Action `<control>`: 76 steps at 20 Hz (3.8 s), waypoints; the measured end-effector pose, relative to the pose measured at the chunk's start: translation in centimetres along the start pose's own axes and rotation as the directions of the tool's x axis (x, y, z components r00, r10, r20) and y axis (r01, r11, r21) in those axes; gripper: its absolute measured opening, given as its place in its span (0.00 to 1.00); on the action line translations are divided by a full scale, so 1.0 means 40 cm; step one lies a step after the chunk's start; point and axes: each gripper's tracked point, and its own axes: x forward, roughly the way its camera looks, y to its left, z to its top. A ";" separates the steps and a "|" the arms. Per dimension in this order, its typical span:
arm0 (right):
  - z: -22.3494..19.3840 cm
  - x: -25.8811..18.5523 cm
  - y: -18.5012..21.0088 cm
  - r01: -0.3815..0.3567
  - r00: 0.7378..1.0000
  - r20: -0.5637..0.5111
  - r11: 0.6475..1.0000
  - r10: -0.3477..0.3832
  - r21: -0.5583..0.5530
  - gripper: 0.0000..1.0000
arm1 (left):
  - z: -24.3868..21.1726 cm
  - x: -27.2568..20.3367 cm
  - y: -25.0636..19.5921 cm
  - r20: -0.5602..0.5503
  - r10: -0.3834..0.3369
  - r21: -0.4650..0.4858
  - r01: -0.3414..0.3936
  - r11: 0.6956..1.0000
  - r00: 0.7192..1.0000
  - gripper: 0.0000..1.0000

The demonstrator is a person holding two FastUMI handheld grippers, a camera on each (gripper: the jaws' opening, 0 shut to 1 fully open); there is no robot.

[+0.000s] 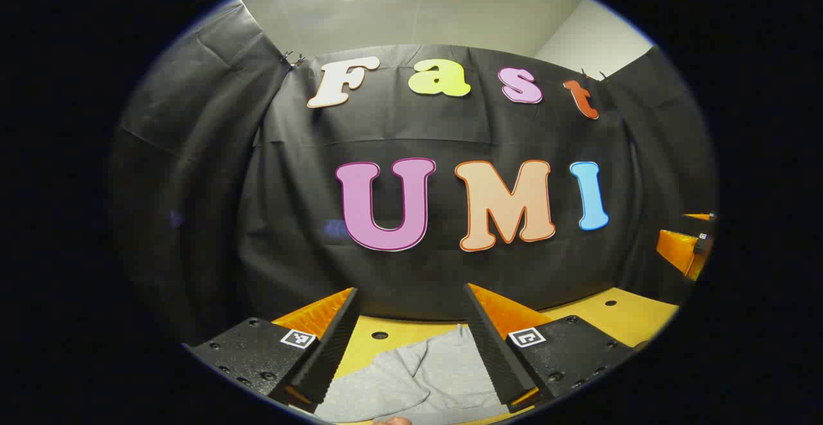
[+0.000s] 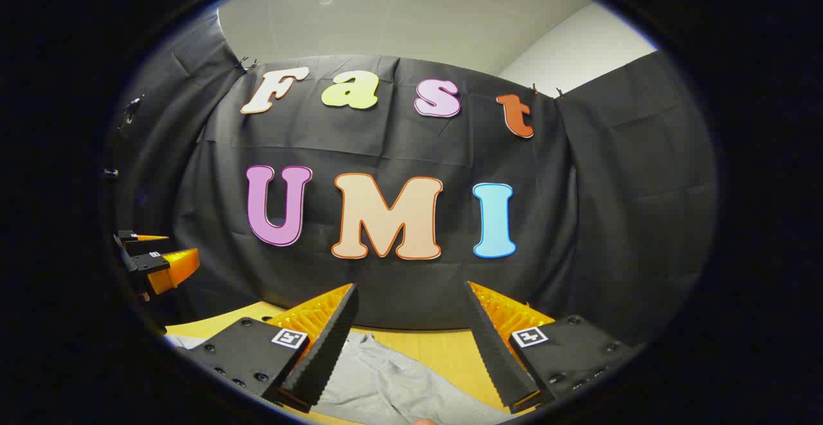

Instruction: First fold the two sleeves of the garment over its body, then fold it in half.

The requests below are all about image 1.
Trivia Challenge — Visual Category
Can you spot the grey sweatshirt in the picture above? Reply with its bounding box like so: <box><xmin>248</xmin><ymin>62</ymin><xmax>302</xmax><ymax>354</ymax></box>
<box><xmin>314</xmin><ymin>324</ymin><xmax>512</xmax><ymax>424</ymax></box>

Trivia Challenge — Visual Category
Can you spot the black backdrop cloth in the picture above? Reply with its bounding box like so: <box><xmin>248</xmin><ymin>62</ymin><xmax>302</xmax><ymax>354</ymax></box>
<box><xmin>106</xmin><ymin>0</ymin><xmax>719</xmax><ymax>348</ymax></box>

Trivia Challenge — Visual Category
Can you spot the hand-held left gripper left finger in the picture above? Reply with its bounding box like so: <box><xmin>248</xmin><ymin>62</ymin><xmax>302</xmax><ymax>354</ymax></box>
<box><xmin>182</xmin><ymin>287</ymin><xmax>361</xmax><ymax>413</ymax></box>

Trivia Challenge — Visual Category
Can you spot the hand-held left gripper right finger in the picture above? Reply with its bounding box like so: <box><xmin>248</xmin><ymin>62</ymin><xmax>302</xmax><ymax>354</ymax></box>
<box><xmin>463</xmin><ymin>282</ymin><xmax>637</xmax><ymax>413</ymax></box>

